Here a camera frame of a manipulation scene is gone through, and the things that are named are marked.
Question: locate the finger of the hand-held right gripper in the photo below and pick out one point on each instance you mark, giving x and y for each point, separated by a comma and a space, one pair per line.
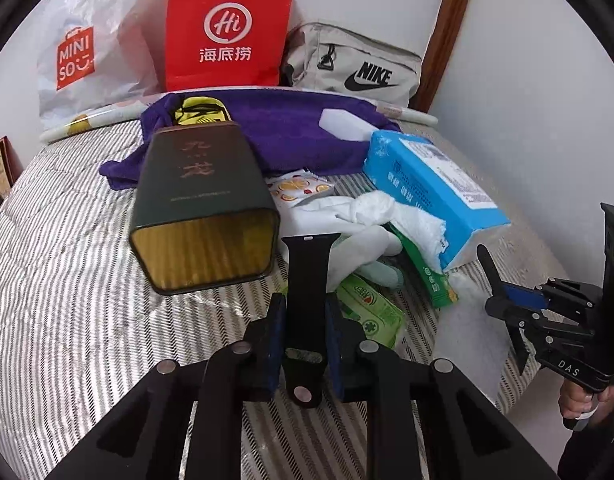
524, 335
519, 297

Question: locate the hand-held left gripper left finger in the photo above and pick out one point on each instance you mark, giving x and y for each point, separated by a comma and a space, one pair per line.
274, 345

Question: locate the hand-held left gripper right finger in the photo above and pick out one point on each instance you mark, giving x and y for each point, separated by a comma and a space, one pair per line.
334, 347

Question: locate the long green packet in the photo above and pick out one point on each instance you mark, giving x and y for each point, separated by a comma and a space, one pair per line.
432, 285

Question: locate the white terry towel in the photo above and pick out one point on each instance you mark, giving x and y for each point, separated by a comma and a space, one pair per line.
412, 222

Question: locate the dark green tin box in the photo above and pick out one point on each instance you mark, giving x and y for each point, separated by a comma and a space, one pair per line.
197, 185

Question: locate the person's right hand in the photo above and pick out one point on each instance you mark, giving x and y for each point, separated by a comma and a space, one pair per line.
572, 400

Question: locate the green white wipes packet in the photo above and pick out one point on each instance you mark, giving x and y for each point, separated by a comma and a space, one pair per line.
372, 312

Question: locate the white sock mint toe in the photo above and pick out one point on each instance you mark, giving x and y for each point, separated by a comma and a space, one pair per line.
372, 265

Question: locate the white sock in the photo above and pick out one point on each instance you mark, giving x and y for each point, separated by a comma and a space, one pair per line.
317, 215

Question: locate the blue tissue box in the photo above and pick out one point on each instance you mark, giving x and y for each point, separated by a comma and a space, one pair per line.
417, 195

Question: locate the fruit print packet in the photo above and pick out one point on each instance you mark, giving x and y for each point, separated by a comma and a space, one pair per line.
297, 187

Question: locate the purple towel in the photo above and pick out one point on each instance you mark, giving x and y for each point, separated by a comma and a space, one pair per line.
287, 130

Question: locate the white foam block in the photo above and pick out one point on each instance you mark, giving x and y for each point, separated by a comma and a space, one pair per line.
346, 125

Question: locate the yellow black patterned cloth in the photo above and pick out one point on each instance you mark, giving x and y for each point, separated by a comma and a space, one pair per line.
202, 110

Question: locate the grey waist bag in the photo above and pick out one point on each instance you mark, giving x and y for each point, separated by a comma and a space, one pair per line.
337, 67

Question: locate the red paper bag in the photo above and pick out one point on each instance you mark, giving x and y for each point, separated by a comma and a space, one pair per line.
227, 5

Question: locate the white plastic shopping bag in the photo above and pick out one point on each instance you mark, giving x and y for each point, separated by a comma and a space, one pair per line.
87, 25

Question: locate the brown wooden door frame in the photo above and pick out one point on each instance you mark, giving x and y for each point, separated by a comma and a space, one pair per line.
449, 25

